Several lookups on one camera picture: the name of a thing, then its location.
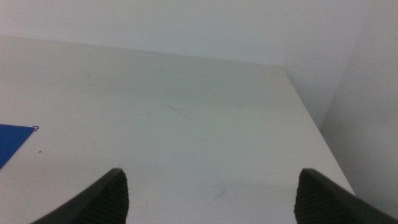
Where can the blue rectangular mat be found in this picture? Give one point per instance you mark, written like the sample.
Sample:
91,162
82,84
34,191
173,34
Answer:
11,140

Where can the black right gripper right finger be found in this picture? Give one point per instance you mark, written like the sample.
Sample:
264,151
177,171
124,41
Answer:
323,202

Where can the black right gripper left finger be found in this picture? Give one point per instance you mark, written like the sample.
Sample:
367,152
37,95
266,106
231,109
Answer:
99,202

